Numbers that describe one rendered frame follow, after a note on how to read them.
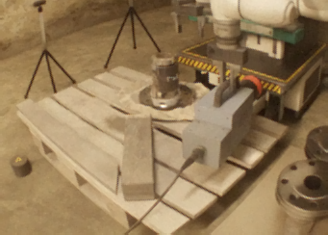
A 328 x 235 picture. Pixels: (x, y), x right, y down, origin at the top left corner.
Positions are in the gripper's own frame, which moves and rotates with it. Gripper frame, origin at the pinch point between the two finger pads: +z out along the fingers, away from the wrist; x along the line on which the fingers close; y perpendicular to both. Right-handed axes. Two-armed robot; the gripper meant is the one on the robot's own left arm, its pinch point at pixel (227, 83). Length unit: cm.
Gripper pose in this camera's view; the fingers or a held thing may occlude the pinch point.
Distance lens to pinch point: 112.8
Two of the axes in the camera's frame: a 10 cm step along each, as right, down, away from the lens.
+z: 0.6, 8.9, 4.5
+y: -5.8, 4.0, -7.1
